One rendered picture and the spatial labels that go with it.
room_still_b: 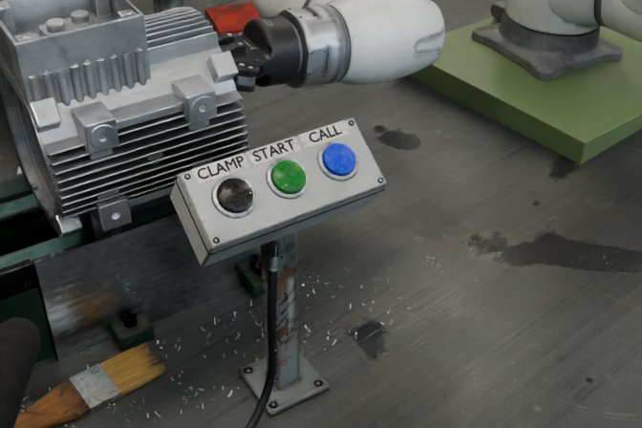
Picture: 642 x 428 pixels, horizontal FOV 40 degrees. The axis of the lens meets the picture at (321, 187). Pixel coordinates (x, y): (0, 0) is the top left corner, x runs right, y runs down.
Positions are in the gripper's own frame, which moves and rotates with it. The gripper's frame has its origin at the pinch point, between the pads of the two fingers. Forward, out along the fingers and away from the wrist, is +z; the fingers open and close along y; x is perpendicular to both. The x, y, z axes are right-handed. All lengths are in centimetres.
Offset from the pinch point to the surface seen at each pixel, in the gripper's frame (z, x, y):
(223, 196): -0.1, -0.2, 25.1
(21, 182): 7.6, 15.3, -6.9
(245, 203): -1.6, 0.2, 26.1
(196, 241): 1.7, 4.1, 24.4
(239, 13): -46, 20, -58
